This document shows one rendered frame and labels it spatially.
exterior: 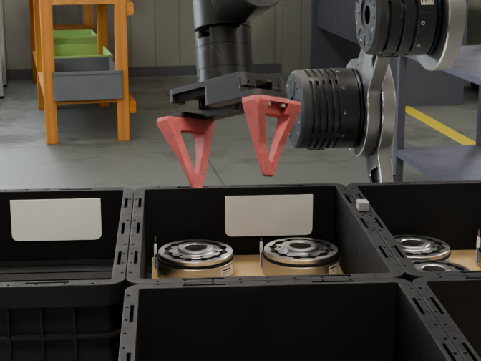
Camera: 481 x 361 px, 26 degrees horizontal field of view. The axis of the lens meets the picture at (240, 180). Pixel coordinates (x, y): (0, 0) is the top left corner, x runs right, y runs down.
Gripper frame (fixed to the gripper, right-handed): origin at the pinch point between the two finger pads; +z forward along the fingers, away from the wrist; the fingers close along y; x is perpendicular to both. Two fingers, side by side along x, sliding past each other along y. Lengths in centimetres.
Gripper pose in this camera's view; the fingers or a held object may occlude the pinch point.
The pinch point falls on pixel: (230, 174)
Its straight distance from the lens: 104.3
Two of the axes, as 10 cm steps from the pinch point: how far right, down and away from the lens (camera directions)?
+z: 0.6, 9.9, -1.2
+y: -7.4, 1.2, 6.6
